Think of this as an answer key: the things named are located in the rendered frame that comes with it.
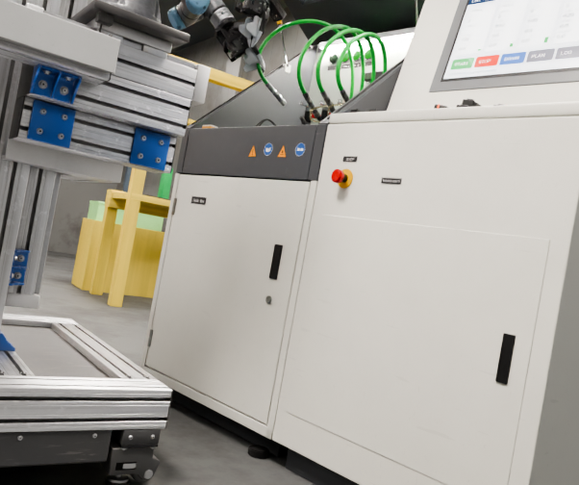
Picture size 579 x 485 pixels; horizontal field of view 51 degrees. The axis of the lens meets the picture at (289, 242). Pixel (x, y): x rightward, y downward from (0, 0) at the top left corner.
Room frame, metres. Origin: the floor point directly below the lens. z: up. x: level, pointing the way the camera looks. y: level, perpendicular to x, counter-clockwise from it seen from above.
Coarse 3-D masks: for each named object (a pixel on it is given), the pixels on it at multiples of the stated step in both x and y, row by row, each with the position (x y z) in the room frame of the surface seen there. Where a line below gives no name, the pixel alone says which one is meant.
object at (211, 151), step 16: (208, 128) 2.08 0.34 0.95; (224, 128) 2.01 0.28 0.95; (240, 128) 1.95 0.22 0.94; (256, 128) 1.89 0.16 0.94; (272, 128) 1.84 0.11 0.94; (288, 128) 1.79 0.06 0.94; (304, 128) 1.74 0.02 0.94; (192, 144) 2.13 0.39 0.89; (208, 144) 2.06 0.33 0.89; (224, 144) 2.00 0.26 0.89; (240, 144) 1.94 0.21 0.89; (192, 160) 2.12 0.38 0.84; (208, 160) 2.05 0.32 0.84; (224, 160) 1.99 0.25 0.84; (240, 160) 1.93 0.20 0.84; (256, 160) 1.88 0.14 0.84; (272, 160) 1.82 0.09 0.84; (288, 160) 1.77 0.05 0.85; (304, 160) 1.73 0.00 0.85; (224, 176) 2.01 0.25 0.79; (240, 176) 1.92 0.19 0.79; (256, 176) 1.87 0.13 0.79; (272, 176) 1.81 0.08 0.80; (288, 176) 1.77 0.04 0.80; (304, 176) 1.72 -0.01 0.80
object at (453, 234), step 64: (448, 0) 1.84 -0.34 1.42; (384, 128) 1.54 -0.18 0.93; (448, 128) 1.41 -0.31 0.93; (512, 128) 1.30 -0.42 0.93; (576, 128) 1.20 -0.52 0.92; (320, 192) 1.67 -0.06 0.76; (384, 192) 1.51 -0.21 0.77; (448, 192) 1.38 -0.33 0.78; (512, 192) 1.28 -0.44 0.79; (576, 192) 1.18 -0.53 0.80; (320, 256) 1.63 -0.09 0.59; (384, 256) 1.49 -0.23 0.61; (448, 256) 1.36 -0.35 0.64; (512, 256) 1.26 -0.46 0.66; (576, 256) 1.21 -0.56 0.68; (320, 320) 1.61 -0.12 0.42; (384, 320) 1.46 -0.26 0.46; (448, 320) 1.34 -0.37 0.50; (512, 320) 1.24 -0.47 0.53; (576, 320) 1.25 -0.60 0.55; (320, 384) 1.58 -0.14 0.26; (384, 384) 1.44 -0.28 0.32; (448, 384) 1.32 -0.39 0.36; (512, 384) 1.23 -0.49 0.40; (576, 384) 1.29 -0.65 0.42; (320, 448) 1.55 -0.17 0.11; (384, 448) 1.42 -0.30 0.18; (448, 448) 1.31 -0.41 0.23; (512, 448) 1.21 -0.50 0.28; (576, 448) 1.33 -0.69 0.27
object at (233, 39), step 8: (224, 24) 2.09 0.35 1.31; (232, 24) 2.12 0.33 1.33; (216, 32) 2.09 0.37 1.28; (224, 32) 2.10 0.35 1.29; (232, 32) 2.10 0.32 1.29; (224, 40) 2.11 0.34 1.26; (232, 40) 2.08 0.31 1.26; (240, 40) 2.09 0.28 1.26; (224, 48) 2.12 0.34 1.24; (232, 48) 2.08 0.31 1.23; (240, 48) 2.08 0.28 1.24; (232, 56) 2.12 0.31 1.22; (240, 56) 2.13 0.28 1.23
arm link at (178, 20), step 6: (168, 12) 2.06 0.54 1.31; (174, 12) 2.05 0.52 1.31; (180, 12) 2.03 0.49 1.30; (168, 18) 2.10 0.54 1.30; (174, 18) 2.05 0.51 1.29; (180, 18) 2.05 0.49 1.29; (186, 18) 2.03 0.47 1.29; (198, 18) 2.10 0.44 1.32; (174, 24) 2.08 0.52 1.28; (180, 24) 2.06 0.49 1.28; (186, 24) 2.08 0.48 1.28
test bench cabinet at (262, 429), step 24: (312, 192) 1.69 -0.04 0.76; (168, 216) 2.18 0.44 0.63; (288, 312) 1.70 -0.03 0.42; (288, 336) 1.69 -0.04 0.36; (144, 360) 2.17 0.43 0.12; (168, 384) 2.05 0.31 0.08; (192, 408) 2.05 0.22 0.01; (216, 408) 1.86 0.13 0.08; (240, 432) 1.87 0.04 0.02; (264, 432) 1.70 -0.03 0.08; (264, 456) 1.73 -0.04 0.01
